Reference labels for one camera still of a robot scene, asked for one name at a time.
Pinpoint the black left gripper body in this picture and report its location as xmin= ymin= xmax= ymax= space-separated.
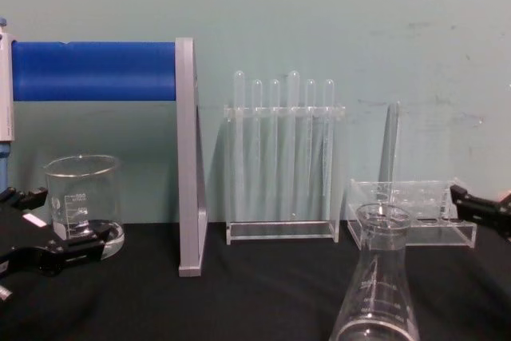
xmin=0 ymin=196 xmax=52 ymax=264

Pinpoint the clear acrylic low tube rack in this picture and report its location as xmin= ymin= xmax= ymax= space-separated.
xmin=346 ymin=177 xmax=478 ymax=248

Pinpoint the clear glass beaker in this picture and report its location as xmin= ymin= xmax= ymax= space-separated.
xmin=42 ymin=153 xmax=126 ymax=260

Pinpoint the clear test tube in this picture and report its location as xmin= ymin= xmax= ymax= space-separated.
xmin=268 ymin=78 xmax=281 ymax=220
xmin=251 ymin=78 xmax=263 ymax=220
xmin=232 ymin=69 xmax=246 ymax=220
xmin=323 ymin=78 xmax=335 ymax=220
xmin=378 ymin=101 xmax=401 ymax=214
xmin=304 ymin=78 xmax=317 ymax=220
xmin=287 ymin=69 xmax=301 ymax=220

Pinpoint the clear glass conical flask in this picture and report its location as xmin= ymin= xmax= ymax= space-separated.
xmin=332 ymin=203 xmax=421 ymax=341

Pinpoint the blue cylinder roll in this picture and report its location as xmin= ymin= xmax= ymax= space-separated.
xmin=10 ymin=40 xmax=178 ymax=104

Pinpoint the grey upright stand panel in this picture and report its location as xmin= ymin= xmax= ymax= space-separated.
xmin=174 ymin=37 xmax=209 ymax=280

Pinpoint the black table cloth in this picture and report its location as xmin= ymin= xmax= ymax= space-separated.
xmin=0 ymin=219 xmax=511 ymax=341

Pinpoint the clear acrylic tall tube rack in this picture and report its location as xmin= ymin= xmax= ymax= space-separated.
xmin=223 ymin=105 xmax=347 ymax=246

